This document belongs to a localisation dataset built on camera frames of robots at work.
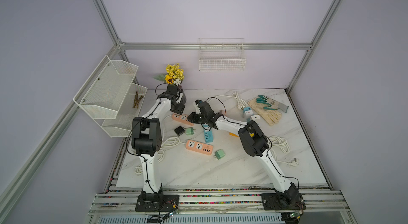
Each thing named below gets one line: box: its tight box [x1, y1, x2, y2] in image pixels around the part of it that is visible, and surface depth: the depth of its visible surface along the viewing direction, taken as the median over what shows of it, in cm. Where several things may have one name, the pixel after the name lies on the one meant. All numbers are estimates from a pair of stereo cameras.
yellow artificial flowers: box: [153, 63, 185, 86], surface depth 95 cm
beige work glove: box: [247, 98, 282, 126], surface depth 110 cm
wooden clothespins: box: [132, 90, 144, 109], surface depth 100 cm
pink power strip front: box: [185, 139, 214, 155], surface depth 92 cm
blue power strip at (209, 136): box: [203, 123, 214, 143], surface depth 97 cm
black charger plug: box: [174, 125, 186, 137], surface depth 100 cm
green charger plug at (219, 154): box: [213, 149, 226, 160], surface depth 90 cm
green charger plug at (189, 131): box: [185, 127, 197, 136], surface depth 100 cm
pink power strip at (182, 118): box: [171, 113, 195, 126], surface depth 104 cm
